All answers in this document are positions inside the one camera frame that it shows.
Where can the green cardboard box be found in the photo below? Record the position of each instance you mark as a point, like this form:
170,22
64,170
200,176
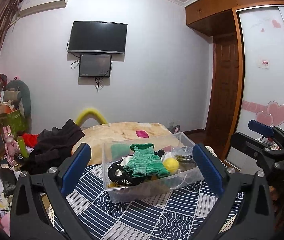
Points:
15,120

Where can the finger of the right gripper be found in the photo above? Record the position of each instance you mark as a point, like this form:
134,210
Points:
260,128

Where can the clear plastic storage bin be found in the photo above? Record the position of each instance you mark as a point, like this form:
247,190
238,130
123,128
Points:
115,151

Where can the small wall monitor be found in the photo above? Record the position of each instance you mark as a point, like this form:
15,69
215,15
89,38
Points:
95,65

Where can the green knitted doll clothes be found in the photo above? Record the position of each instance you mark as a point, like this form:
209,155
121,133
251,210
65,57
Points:
145,162

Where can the yellow foam arch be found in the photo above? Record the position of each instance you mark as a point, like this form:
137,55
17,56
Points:
90,113

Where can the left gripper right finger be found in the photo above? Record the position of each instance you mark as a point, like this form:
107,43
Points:
255,217

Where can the white air conditioner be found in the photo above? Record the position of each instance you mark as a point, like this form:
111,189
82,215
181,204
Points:
30,7

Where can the silver scrubber in bag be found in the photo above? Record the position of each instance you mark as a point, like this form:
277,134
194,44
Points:
183,154

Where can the beige bed blanket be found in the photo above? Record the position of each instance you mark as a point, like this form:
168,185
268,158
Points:
97,135

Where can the wooden door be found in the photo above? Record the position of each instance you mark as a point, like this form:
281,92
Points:
224,88

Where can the grey green neck pillow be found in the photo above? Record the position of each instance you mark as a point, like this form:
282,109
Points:
25,95

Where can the large wall television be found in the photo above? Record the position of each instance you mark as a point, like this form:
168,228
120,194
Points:
97,37

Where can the wooden overhead cabinet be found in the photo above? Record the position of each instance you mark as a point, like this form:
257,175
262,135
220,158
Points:
229,5

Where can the pink rabbit toy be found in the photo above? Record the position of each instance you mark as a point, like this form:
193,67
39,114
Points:
11,146

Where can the blue white patterned tablecloth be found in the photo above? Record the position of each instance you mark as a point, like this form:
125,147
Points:
174,215

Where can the grey backpack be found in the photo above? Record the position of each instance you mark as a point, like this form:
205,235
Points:
174,129

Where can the white wardrobe sliding door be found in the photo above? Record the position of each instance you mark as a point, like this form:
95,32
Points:
262,30

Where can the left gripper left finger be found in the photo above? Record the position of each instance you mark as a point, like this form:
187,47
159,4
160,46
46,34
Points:
40,209

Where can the black clothing pile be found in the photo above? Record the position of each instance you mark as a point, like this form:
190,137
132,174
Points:
52,148

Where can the yellow felt ball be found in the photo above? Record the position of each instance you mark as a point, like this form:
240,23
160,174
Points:
171,164

